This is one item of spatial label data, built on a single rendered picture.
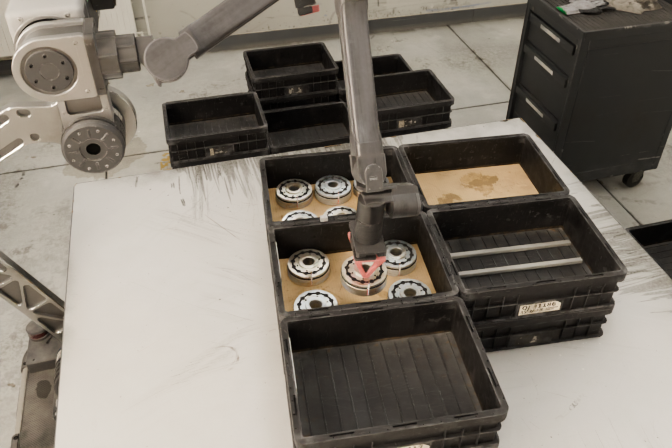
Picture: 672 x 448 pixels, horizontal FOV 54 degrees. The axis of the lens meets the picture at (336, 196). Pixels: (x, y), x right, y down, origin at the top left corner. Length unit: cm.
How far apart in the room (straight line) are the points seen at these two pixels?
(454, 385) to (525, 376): 26
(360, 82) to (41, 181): 255
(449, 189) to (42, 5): 116
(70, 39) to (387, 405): 92
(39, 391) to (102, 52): 135
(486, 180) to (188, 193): 93
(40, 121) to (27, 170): 204
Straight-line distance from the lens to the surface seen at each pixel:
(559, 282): 157
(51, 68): 127
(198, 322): 175
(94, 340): 178
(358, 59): 131
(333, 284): 162
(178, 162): 269
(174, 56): 124
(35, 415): 229
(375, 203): 132
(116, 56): 125
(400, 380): 145
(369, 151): 131
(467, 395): 144
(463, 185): 196
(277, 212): 183
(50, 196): 351
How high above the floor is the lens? 199
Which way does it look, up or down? 38 degrees down
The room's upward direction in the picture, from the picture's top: straight up
